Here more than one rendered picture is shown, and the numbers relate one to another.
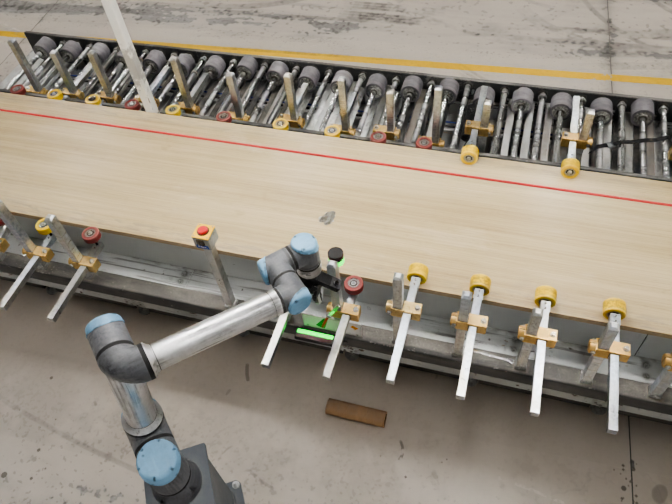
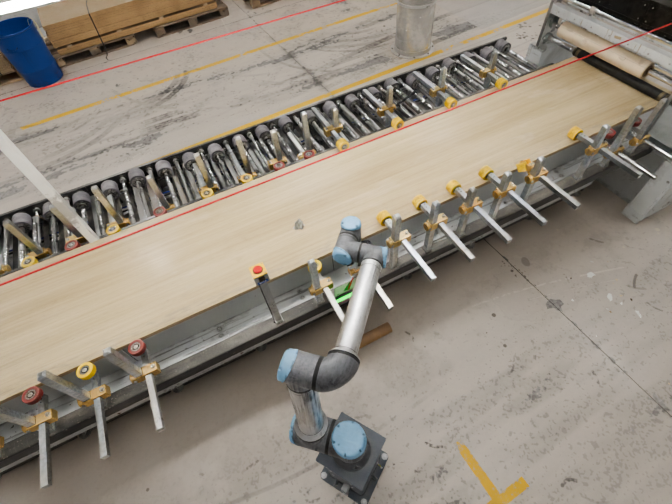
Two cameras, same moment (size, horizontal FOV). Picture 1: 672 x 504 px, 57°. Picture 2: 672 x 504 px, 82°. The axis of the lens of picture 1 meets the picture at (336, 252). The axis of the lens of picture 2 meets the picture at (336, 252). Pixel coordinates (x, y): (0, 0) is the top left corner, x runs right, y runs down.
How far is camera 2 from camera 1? 1.13 m
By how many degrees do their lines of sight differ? 26
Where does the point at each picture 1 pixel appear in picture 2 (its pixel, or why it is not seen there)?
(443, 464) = (435, 325)
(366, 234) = (331, 218)
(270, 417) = not seen: hidden behind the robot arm
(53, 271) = (115, 401)
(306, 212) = (282, 230)
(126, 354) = (336, 362)
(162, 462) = (354, 436)
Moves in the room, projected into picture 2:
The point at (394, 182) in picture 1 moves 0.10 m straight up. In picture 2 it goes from (315, 183) to (314, 171)
